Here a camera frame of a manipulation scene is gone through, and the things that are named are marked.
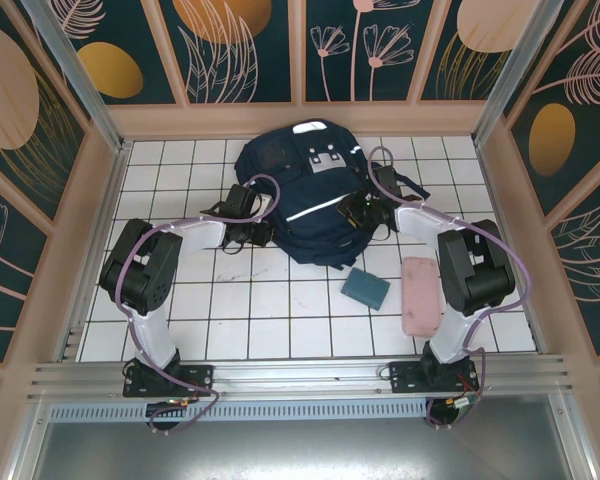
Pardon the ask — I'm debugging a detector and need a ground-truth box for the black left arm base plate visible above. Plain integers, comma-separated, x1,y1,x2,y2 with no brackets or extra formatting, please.
122,363,215,399

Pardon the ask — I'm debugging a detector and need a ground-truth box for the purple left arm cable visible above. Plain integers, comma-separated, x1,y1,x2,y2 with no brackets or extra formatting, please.
114,173,281,436

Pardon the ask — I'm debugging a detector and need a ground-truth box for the navy blue backpack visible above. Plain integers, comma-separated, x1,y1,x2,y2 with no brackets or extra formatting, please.
233,118,431,271

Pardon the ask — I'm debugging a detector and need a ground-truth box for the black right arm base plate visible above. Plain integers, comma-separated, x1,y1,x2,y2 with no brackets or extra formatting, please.
388,359,480,396

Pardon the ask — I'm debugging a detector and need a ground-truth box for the long aluminium mounting rail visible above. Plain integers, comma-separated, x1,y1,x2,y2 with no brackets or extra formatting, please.
27,353,577,402

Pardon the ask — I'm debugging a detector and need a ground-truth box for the aluminium frame post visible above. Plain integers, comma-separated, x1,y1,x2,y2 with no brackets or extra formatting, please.
19,0,132,156
472,0,580,147

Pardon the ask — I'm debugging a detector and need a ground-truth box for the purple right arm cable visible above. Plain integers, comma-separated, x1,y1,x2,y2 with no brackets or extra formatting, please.
367,145,534,431

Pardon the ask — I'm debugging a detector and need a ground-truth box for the teal notebook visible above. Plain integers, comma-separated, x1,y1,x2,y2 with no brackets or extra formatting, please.
342,267,391,312

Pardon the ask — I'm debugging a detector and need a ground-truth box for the grey slotted cable duct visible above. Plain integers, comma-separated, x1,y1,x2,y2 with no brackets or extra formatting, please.
47,401,431,424

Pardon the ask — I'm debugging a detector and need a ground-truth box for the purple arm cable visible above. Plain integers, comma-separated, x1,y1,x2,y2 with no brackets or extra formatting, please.
367,145,534,431
114,173,281,436

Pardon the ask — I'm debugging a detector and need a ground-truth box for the aluminium side rail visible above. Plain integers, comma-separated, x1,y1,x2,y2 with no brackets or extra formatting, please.
59,142,134,362

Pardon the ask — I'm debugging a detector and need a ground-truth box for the pink pencil case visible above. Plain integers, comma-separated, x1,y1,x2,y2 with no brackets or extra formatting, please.
400,256,442,339

